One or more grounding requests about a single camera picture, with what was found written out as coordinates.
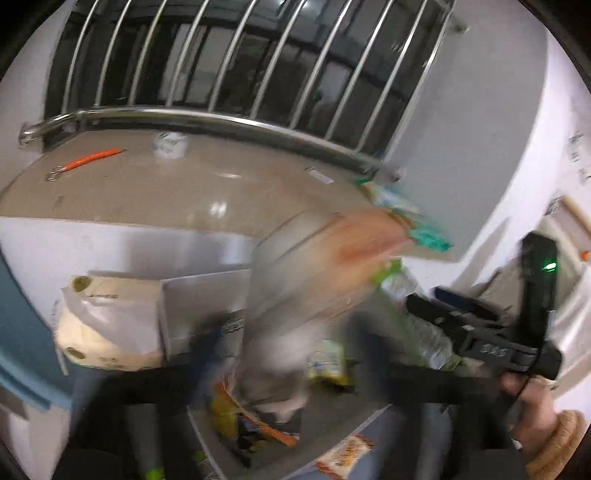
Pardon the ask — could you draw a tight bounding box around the yellow snack packet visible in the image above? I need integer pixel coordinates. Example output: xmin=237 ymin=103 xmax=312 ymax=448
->
xmin=307 ymin=340 xmax=353 ymax=387

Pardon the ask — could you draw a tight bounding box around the white tape roll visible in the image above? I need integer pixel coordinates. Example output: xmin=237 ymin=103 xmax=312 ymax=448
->
xmin=153 ymin=132 xmax=188 ymax=161

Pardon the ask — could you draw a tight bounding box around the orange beaded tool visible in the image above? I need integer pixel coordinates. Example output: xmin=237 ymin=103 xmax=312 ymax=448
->
xmin=45 ymin=148 xmax=124 ymax=182

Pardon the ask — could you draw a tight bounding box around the brown sleeve forearm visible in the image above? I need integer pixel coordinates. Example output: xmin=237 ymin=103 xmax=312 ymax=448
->
xmin=526 ymin=410 xmax=586 ymax=480

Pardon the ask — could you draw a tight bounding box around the blue curtain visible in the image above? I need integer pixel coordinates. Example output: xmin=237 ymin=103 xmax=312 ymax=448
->
xmin=0 ymin=262 xmax=73 ymax=411

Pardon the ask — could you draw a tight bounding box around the white cardboard box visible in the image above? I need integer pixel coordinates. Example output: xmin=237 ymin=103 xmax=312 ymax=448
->
xmin=162 ymin=207 xmax=408 ymax=479

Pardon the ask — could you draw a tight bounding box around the person's right hand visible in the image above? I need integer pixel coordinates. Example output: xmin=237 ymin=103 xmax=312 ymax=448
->
xmin=500 ymin=373 xmax=558 ymax=458

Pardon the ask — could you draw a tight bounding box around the small white tube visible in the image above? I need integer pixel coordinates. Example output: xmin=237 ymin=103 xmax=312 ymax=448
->
xmin=304 ymin=167 xmax=335 ymax=185

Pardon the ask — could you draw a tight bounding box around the beige chair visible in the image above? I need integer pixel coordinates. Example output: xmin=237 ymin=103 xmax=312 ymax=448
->
xmin=536 ymin=196 xmax=590 ymax=399

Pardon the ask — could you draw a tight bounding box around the orange snack packet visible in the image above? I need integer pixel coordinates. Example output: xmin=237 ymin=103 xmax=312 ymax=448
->
xmin=315 ymin=434 xmax=374 ymax=480

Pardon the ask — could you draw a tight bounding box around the steel window guard rail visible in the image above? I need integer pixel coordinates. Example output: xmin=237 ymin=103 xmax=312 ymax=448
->
xmin=18 ymin=1 xmax=467 ymax=171

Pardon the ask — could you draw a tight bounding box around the yellow tissue pack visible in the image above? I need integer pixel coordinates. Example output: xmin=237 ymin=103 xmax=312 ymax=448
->
xmin=54 ymin=275 xmax=163 ymax=372

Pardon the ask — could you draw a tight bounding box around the green snack bag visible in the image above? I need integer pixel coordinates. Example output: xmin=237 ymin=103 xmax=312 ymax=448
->
xmin=373 ymin=260 xmax=463 ymax=372

